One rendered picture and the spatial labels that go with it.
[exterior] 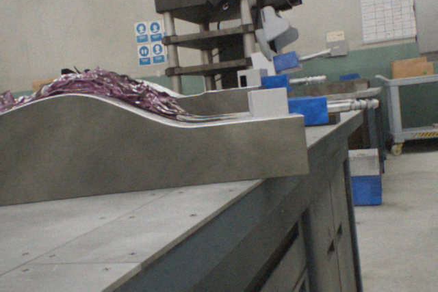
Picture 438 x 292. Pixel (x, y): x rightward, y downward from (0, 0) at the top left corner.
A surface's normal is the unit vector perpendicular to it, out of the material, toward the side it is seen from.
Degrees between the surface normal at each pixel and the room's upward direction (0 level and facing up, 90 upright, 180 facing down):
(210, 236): 90
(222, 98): 90
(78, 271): 0
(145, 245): 0
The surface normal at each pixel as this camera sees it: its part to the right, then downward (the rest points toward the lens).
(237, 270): 0.94, -0.08
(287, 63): -0.36, -0.05
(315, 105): -0.04, 0.06
